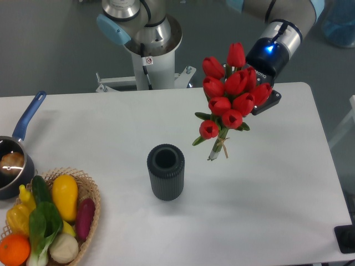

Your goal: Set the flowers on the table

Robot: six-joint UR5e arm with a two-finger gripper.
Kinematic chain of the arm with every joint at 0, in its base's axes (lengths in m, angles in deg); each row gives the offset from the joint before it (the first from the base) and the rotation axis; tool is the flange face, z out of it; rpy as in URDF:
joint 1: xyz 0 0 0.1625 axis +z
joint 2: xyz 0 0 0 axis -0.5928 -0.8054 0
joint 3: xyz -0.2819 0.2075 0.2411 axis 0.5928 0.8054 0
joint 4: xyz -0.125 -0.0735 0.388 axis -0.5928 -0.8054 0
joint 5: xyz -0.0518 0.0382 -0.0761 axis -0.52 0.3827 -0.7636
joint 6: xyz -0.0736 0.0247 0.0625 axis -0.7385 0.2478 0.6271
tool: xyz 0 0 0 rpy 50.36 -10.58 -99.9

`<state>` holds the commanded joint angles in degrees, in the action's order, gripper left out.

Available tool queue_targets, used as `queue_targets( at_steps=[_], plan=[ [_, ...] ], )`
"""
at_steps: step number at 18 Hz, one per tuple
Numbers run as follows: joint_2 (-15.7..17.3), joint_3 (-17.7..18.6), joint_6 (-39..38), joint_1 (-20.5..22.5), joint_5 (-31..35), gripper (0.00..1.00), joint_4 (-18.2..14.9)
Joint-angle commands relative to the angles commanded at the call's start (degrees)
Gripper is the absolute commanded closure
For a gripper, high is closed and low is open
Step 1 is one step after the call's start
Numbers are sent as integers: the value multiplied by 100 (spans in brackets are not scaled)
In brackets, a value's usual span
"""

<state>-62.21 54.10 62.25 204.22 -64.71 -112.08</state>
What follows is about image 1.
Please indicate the orange fruit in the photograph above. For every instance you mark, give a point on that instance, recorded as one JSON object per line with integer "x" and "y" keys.
{"x": 15, "y": 249}

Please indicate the woven wicker basket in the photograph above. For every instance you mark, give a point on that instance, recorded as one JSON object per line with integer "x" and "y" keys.
{"x": 86, "y": 189}

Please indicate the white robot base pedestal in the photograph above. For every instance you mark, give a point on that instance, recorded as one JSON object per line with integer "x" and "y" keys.
{"x": 151, "y": 36}

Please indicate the white frame at right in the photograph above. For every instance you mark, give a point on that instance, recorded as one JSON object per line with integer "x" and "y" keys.
{"x": 343, "y": 127}

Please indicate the yellow squash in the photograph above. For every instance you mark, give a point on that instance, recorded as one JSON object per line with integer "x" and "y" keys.
{"x": 65, "y": 196}

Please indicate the red tulip bouquet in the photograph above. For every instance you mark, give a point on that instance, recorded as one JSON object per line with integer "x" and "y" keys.
{"x": 231, "y": 92}

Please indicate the blue handled saucepan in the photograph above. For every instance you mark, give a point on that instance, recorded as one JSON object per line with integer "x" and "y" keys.
{"x": 10, "y": 184}

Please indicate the brown bread roll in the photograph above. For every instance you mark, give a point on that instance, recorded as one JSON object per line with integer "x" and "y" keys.
{"x": 12, "y": 163}

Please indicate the green bok choy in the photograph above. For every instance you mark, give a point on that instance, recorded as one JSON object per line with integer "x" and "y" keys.
{"x": 44, "y": 225}

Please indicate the black device at edge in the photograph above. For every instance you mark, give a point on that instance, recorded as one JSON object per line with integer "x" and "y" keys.
{"x": 345, "y": 238}

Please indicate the green cucumber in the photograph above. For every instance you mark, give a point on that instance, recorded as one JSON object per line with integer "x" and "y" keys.
{"x": 40, "y": 190}

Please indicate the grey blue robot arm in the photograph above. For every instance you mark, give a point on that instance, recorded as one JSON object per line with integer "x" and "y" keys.
{"x": 288, "y": 23}

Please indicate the dark grey ribbed vase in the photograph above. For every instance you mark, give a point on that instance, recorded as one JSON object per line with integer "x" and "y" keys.
{"x": 166, "y": 166}

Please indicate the yellow bell pepper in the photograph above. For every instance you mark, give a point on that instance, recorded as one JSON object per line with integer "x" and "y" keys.
{"x": 18, "y": 219}

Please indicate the yellow lemon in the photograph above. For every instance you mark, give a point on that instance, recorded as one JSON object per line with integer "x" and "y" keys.
{"x": 68, "y": 229}

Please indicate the purple eggplant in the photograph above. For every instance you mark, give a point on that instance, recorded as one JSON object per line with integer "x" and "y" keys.
{"x": 85, "y": 215}

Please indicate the blue translucent container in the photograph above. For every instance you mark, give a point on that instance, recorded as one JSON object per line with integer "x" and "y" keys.
{"x": 338, "y": 24}

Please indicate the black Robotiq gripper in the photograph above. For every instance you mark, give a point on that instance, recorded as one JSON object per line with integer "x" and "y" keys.
{"x": 267, "y": 57}

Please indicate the small yellow pepper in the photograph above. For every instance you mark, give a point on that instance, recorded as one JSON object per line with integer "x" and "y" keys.
{"x": 27, "y": 198}

